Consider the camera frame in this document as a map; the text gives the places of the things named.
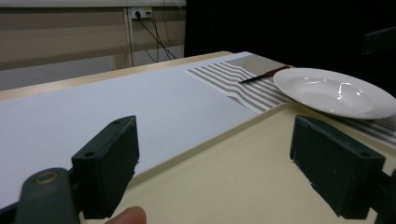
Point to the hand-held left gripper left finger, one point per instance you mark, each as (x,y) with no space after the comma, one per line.
(104,174)

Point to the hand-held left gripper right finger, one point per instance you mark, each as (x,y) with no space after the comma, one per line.
(336,174)

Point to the white plate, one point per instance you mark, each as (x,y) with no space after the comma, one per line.
(334,92)

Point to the cream tray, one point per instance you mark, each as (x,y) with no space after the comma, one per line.
(249,174)

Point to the striped placemat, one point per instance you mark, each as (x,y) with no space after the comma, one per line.
(239,84)

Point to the wall power socket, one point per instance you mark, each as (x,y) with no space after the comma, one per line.
(141,12)

